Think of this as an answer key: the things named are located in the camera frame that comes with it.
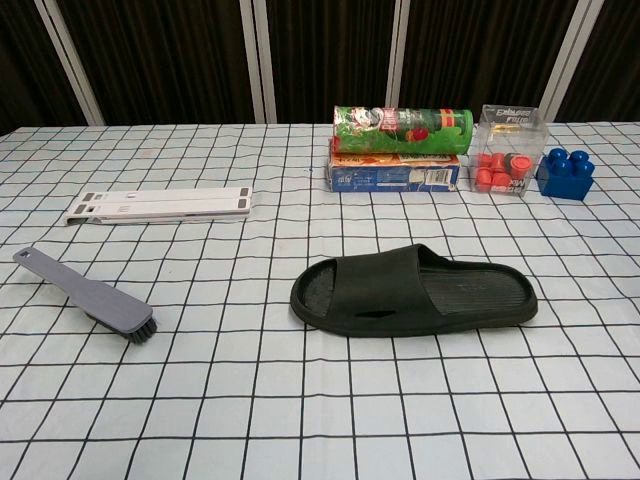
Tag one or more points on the black rubber slipper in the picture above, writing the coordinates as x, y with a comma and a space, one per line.
380, 280

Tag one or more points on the grey handled scrub brush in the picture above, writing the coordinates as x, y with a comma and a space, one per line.
95, 297

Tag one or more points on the blue orange cardboard box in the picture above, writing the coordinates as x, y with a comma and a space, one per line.
380, 175

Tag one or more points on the green chips can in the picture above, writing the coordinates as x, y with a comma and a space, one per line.
400, 130

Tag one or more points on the white paper strip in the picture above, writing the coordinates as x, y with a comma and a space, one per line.
165, 205

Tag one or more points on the white checked tablecloth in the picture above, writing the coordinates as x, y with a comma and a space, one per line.
320, 400

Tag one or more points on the clear box with red caps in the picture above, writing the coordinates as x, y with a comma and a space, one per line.
505, 165

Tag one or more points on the blue building block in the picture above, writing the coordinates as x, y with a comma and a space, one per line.
565, 177

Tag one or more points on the white partition post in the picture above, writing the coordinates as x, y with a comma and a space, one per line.
402, 60
567, 60
257, 60
70, 60

